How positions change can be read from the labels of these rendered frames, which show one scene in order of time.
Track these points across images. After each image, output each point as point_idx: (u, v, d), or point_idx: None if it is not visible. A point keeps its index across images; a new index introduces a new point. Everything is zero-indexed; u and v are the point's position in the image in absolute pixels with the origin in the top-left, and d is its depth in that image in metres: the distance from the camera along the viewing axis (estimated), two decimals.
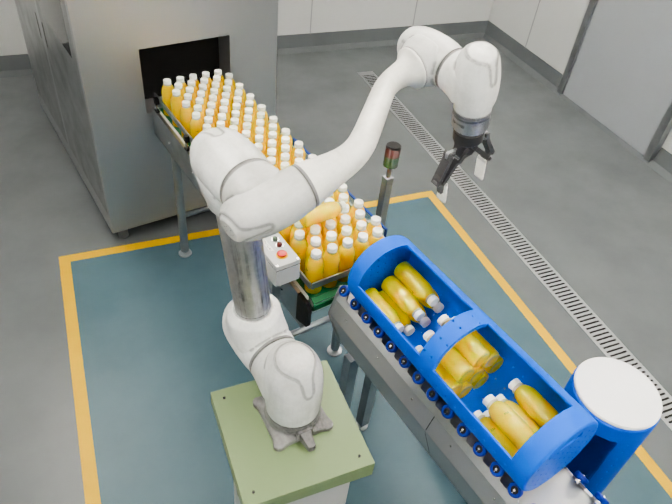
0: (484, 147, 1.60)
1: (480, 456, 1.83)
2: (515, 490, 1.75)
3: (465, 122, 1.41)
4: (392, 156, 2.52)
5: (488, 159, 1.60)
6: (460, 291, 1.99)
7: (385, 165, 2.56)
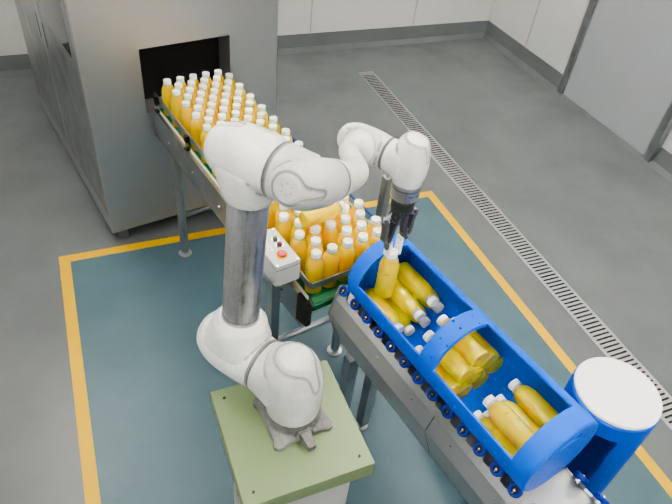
0: (387, 237, 1.92)
1: (480, 456, 1.83)
2: (515, 490, 1.75)
3: None
4: None
5: None
6: (460, 291, 1.99)
7: None
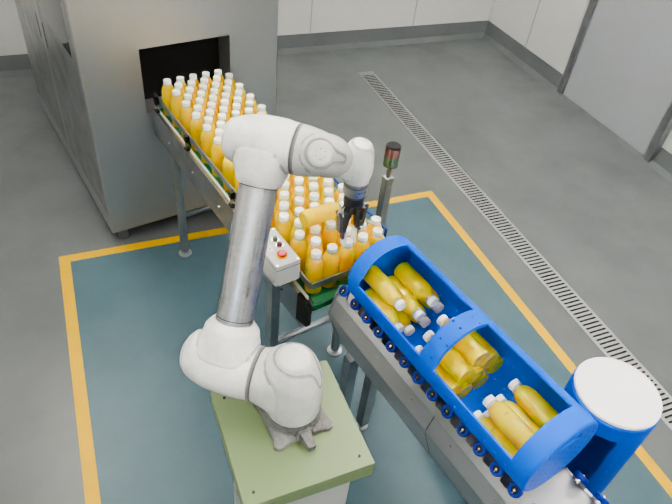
0: (342, 228, 2.22)
1: (480, 456, 1.83)
2: (515, 490, 1.75)
3: None
4: (392, 156, 2.52)
5: None
6: (460, 291, 1.99)
7: (385, 165, 2.56)
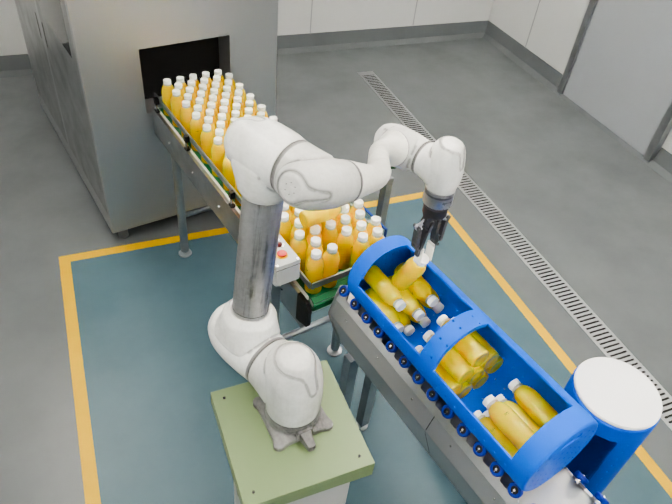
0: (419, 244, 1.88)
1: (480, 456, 1.83)
2: (515, 490, 1.75)
3: None
4: None
5: None
6: (460, 291, 1.99)
7: None
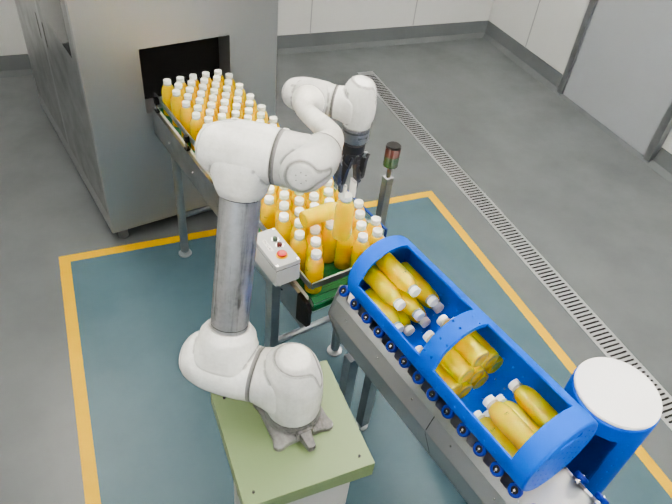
0: (340, 180, 2.03)
1: (480, 456, 1.83)
2: (515, 490, 1.75)
3: None
4: (392, 156, 2.52)
5: None
6: (460, 291, 1.99)
7: (385, 165, 2.56)
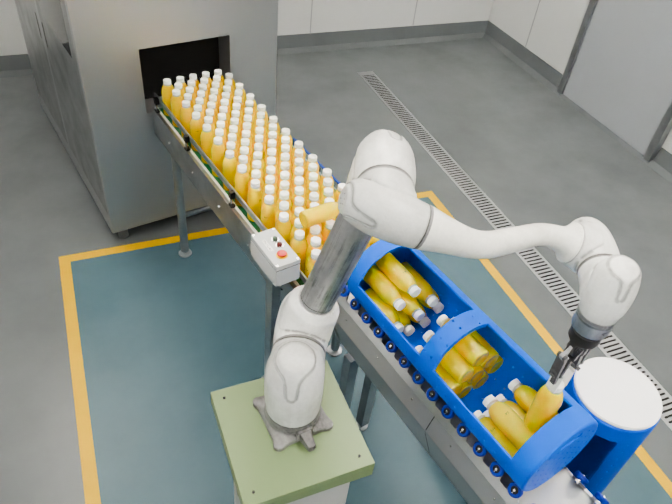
0: (560, 373, 1.53)
1: (480, 456, 1.83)
2: (515, 490, 1.75)
3: None
4: None
5: None
6: (460, 291, 1.99)
7: None
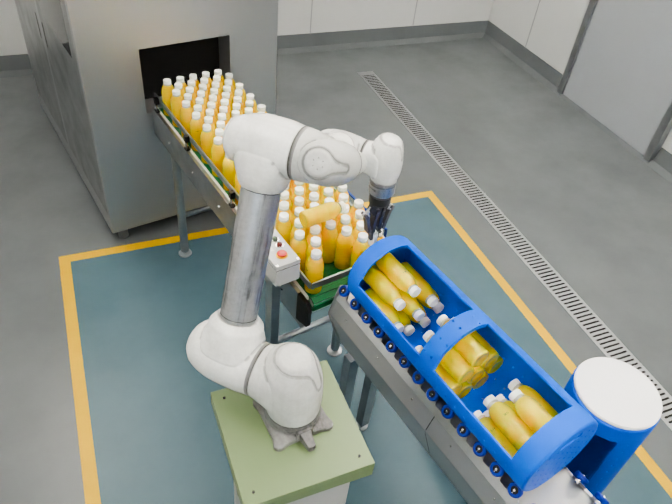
0: None
1: (480, 456, 1.83)
2: (515, 490, 1.75)
3: (376, 187, 1.97)
4: None
5: (379, 231, 2.13)
6: (460, 291, 1.99)
7: None
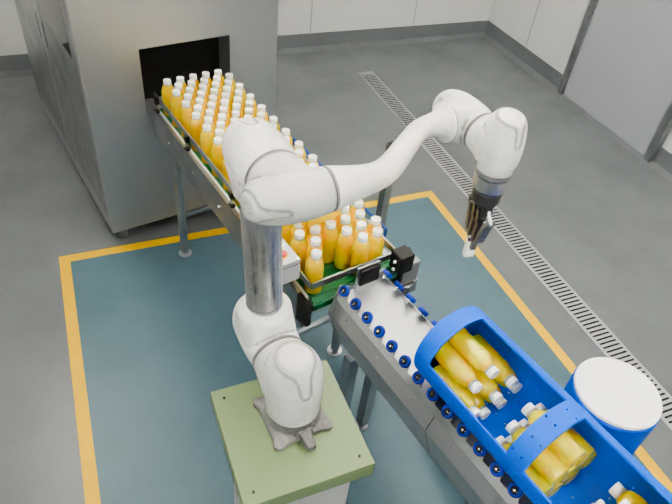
0: None
1: (485, 447, 1.83)
2: (514, 488, 1.75)
3: None
4: None
5: (469, 238, 1.65)
6: (547, 375, 1.76)
7: None
